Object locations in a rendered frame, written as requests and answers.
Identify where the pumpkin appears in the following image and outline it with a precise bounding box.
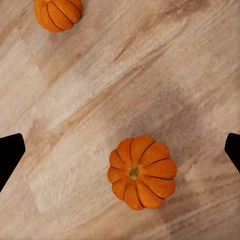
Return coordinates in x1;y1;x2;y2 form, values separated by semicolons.
34;0;83;34
107;134;177;211

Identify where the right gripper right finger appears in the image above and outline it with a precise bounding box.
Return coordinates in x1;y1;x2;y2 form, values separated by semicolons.
224;132;240;172

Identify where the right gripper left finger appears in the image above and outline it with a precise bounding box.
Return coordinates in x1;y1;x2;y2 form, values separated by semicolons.
0;133;26;192

